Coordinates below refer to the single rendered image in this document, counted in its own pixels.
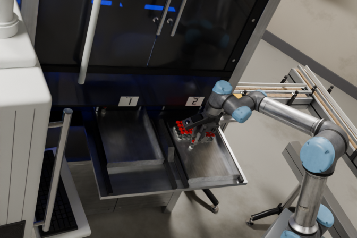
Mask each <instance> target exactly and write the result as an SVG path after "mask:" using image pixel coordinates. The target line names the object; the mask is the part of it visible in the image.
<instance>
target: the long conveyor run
mask: <svg viewBox="0 0 357 238"><path fill-rule="evenodd" d="M297 68H298V69H294V68H292V69H291V70H290V72H289V73H288V75H287V76H288V78H287V79H286V80H287V81H288V83H299V84H307V86H306V87H304V89H305V90H306V91H312V94H309V96H310V97H312V98H313V100H312V102H311V103H310V105H309V106H308V108H307V109H308V111H309V112H310V114H311V115H312V116H313V117H315V118H318V119H320V120H321V119H323V118H324V119H327V120H329V121H331V122H333V123H335V124H337V125H338V126H340V127H341V128H342V129H343V130H344V131H345V132H346V133H347V135H348V138H349V141H350V144H349V147H348V150H347V152H346V153H345V154H344V155H343V156H341V157H342V158H343V160H344V161H345V162H346V164H347V166H348V167H349V168H350V170H351V171H352V173H353V174H354V175H355V177H356V178H357V128H356V127H355V126H354V125H353V123H352V122H351V121H350V120H349V118H348V117H347V116H346V115H345V113H344V112H343V111H342V109H341V108H340V107H339V106H338V104H337V103H336V101H334V99H333V98H332V96H331V95H330V93H331V91H332V89H333V88H334V86H330V88H329V89H328V90H326V89H325V88H324V86H323V85H322V84H321V83H320V81H319V80H318V79H317V78H316V76H315V75H314V74H313V73H312V71H311V70H310V69H309V67H308V66H307V65H306V66H305V69H302V67H301V66H300V65H298V66H297Z"/></svg>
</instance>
